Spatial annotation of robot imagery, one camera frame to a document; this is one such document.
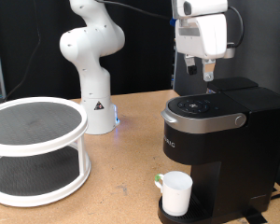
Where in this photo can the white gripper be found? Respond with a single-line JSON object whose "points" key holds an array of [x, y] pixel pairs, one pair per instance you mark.
{"points": [[205, 37]]}

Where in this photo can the dark grey partition panel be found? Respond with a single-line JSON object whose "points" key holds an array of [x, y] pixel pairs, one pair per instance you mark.
{"points": [[264, 46]]}

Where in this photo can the white two-tier turntable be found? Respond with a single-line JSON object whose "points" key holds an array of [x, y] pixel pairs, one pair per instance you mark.
{"points": [[53, 146]]}

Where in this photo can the black drip tray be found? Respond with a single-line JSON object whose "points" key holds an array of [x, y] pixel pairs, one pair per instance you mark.
{"points": [[197, 208]]}

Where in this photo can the perforated metal upright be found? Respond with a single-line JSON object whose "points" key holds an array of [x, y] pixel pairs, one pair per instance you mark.
{"points": [[174, 71]]}

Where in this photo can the black backdrop curtain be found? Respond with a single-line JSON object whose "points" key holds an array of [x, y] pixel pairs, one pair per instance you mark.
{"points": [[146, 46]]}

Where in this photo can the white mug with green tape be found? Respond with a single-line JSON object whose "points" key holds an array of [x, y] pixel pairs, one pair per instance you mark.
{"points": [[177, 196]]}

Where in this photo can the black Keurig coffee machine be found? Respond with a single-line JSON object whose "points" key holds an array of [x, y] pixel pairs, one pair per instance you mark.
{"points": [[239, 161]]}

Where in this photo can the black water reservoir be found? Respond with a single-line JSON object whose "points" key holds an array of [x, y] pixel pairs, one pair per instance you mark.
{"points": [[231, 84]]}

